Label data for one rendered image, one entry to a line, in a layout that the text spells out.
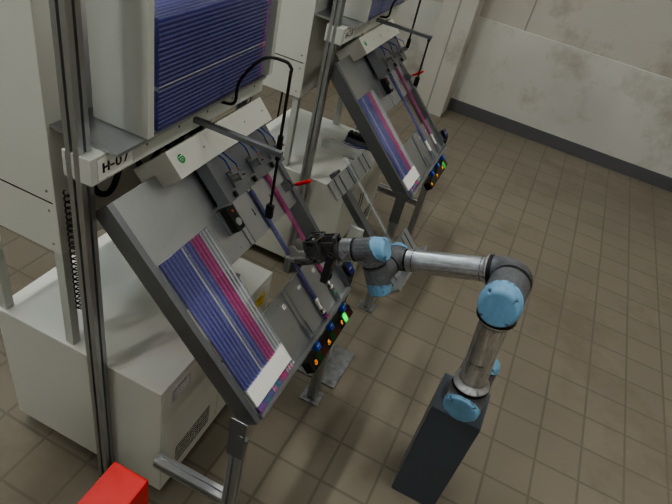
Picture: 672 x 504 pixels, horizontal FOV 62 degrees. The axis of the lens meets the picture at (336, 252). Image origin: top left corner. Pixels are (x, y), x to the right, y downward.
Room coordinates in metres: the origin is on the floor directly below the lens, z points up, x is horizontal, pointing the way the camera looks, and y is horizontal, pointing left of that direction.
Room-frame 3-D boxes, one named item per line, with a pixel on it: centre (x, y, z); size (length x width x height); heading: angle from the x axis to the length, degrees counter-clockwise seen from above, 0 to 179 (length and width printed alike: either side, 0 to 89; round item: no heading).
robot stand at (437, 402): (1.35, -0.57, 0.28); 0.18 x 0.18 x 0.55; 74
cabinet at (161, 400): (1.43, 0.62, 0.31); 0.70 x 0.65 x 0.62; 165
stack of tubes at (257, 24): (1.46, 0.49, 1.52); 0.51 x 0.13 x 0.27; 165
